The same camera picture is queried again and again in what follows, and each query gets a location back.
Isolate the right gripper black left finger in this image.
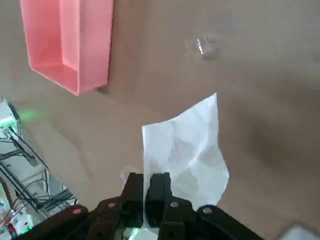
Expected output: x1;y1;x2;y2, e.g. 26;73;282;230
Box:
24;171;146;240

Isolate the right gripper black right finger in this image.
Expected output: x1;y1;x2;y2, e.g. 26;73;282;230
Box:
144;172;263;240

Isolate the white tissue sheet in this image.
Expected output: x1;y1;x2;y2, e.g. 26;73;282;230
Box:
141;92;230;240

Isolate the small glass beaker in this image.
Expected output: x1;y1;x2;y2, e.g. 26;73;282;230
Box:
184;34;221;62

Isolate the white bin with flip lid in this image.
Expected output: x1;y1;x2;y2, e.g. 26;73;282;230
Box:
282;221;320;240

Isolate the pink plastic container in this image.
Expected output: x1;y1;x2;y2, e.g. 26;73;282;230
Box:
19;0;115;96

